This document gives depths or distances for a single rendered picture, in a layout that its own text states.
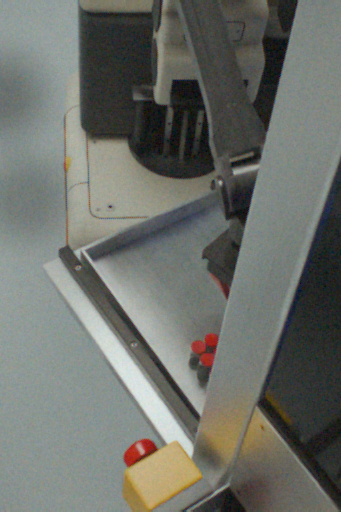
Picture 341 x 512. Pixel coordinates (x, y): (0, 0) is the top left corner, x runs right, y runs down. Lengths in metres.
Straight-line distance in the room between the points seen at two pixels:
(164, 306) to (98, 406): 0.93
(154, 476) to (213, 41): 0.49
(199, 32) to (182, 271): 0.41
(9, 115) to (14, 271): 0.64
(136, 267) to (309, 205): 0.71
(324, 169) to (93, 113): 1.71
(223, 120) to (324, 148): 0.45
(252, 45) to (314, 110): 1.27
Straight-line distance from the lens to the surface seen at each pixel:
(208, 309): 1.22
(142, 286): 1.23
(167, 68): 1.74
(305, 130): 0.53
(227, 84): 0.97
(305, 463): 0.75
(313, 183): 0.55
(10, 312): 2.27
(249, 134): 0.97
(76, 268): 1.23
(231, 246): 1.06
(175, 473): 0.93
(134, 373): 1.15
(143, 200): 2.15
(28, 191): 2.54
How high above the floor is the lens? 1.88
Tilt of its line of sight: 52 degrees down
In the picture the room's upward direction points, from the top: 7 degrees clockwise
